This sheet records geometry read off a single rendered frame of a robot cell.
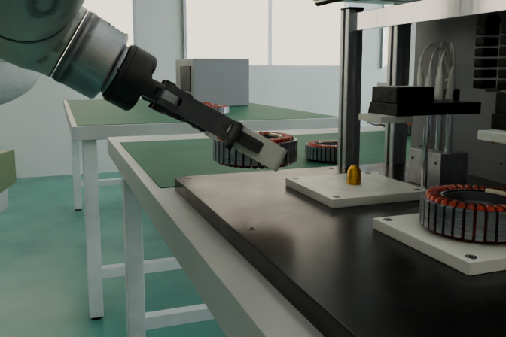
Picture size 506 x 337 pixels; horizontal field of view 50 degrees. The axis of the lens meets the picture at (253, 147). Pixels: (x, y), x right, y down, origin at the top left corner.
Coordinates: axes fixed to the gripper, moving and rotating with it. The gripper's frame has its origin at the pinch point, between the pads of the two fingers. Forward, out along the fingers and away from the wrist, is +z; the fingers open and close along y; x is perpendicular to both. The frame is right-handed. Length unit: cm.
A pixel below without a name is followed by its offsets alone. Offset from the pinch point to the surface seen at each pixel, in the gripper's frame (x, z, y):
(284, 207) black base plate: 5.0, 5.7, -5.1
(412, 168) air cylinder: -9.5, 26.2, 2.9
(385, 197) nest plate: -2.5, 16.9, -7.4
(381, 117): -12.2, 13.5, -2.9
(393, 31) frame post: -32.2, 20.9, 19.6
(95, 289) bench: 70, 24, 136
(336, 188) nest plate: -0.6, 13.0, -1.9
